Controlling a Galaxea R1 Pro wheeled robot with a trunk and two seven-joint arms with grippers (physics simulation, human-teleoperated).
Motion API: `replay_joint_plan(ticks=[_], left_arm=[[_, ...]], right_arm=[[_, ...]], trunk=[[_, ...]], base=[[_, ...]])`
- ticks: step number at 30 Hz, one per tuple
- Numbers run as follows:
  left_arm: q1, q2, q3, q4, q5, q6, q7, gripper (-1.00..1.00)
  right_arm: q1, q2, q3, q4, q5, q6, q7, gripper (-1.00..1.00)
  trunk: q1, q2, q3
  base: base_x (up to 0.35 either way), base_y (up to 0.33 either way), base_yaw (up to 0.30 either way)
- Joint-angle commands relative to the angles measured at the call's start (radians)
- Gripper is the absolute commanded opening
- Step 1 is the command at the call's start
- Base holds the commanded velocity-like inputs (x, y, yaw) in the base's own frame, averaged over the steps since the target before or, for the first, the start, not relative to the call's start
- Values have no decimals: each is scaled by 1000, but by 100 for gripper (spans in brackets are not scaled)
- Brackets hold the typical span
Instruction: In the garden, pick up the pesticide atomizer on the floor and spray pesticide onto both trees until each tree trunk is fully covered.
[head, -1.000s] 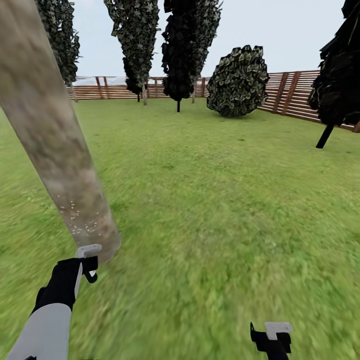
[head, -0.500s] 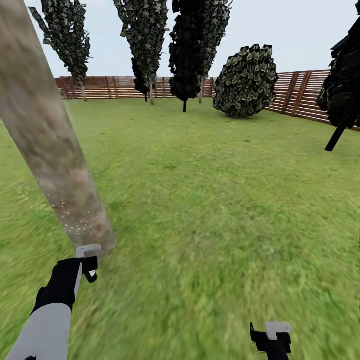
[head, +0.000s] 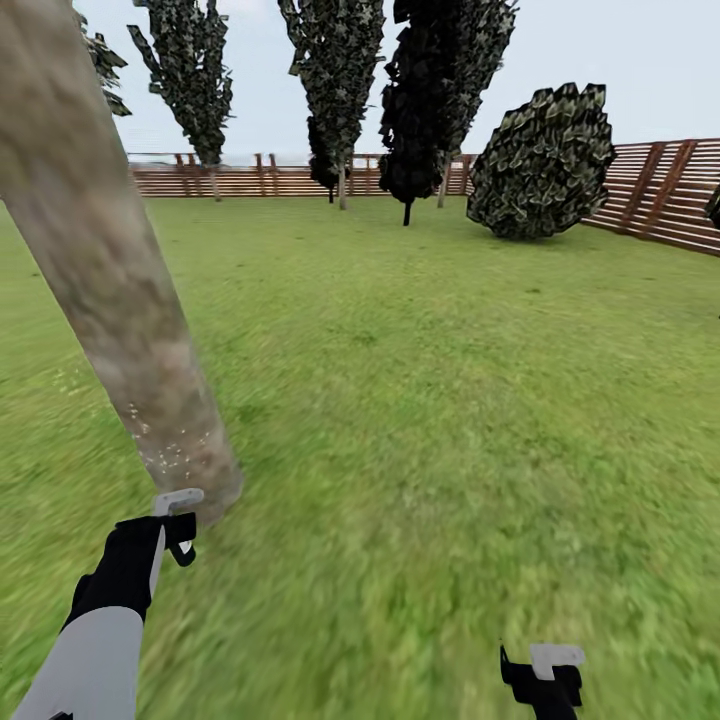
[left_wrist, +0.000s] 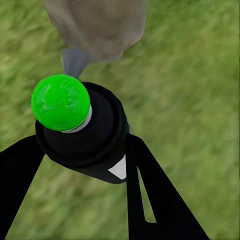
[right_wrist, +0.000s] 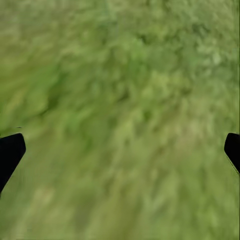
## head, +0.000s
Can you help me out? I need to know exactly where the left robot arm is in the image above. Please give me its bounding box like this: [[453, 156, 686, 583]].
[[10, 488, 203, 720]]

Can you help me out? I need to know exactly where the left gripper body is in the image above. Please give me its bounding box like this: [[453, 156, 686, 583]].
[[160, 513, 197, 550]]

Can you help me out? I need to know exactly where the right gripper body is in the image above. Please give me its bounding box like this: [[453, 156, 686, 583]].
[[508, 663, 581, 717]]

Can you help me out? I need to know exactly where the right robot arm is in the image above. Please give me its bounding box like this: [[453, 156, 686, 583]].
[[500, 644, 585, 720]]

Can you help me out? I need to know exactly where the pesticide atomizer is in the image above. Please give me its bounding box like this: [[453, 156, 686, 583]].
[[169, 541, 196, 567]]

